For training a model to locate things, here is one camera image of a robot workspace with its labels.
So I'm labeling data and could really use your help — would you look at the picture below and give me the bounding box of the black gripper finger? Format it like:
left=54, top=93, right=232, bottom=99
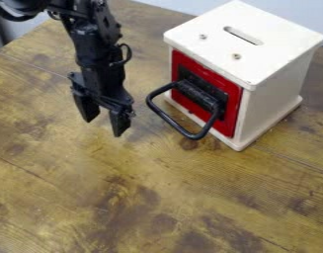
left=110, top=107, right=137, bottom=137
left=71, top=89, right=101, bottom=123

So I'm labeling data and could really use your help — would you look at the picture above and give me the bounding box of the black cable loop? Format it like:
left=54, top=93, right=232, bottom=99
left=109, top=42, right=134, bottom=67

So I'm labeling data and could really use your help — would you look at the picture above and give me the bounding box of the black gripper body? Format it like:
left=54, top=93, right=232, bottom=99
left=69, top=59, right=134, bottom=111

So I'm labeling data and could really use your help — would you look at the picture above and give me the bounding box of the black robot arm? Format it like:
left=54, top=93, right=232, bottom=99
left=0, top=0, right=135, bottom=136

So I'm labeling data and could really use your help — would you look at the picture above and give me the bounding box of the white wooden box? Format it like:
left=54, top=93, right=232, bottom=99
left=164, top=0, right=323, bottom=151

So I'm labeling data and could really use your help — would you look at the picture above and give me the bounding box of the red drawer with black handle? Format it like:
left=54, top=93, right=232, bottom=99
left=148, top=49, right=244, bottom=140

